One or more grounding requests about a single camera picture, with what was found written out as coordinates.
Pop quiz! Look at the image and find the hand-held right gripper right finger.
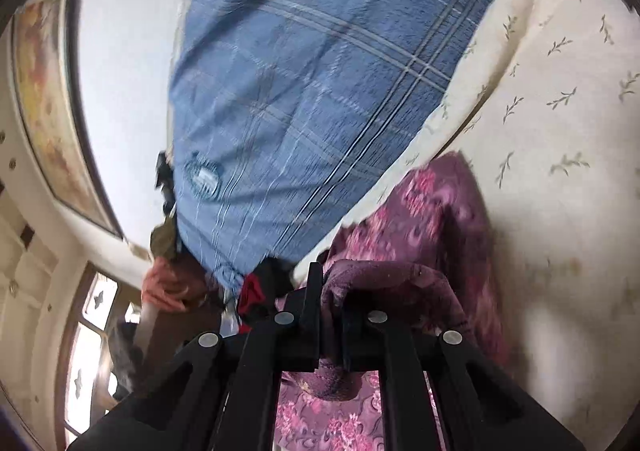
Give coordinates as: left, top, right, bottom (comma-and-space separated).
341, 298, 587, 451

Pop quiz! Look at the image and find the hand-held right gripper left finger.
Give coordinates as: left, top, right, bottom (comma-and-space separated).
67, 261, 325, 451

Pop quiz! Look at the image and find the purple floral fleece garment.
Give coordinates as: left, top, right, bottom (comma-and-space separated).
275, 151, 512, 451

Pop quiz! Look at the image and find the black and red cloth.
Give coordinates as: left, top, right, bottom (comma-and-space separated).
234, 258, 297, 334

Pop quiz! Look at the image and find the orange cloth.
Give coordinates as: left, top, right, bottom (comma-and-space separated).
141, 258, 212, 316

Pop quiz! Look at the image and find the olive green cloth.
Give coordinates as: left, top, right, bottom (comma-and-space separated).
150, 225, 182, 261

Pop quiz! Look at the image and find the black device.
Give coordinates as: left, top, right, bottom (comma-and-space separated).
154, 151, 177, 222

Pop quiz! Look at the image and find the blue plaid quilt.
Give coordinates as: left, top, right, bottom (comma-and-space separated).
167, 0, 566, 293

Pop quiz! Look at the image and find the wooden framed window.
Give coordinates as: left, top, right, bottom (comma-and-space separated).
54, 265, 152, 438

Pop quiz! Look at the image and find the cream leaf-print bedsheet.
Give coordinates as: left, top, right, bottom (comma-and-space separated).
292, 0, 640, 438

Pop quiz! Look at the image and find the cream panelled wardrobe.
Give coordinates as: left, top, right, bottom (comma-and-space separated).
0, 131, 93, 434

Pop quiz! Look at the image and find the framed wall picture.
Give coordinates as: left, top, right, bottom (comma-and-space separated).
10, 0, 127, 241

